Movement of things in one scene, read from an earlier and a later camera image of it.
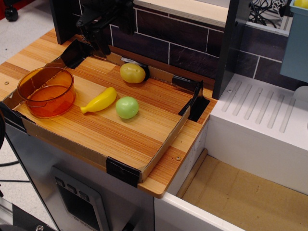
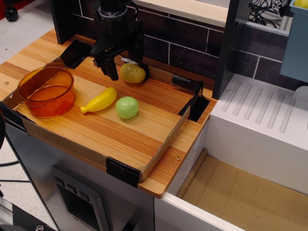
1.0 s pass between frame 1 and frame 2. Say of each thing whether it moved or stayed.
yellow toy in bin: stayed
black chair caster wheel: stayed
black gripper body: moved
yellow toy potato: stayed
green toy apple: stayed
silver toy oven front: stayed
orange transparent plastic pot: stayed
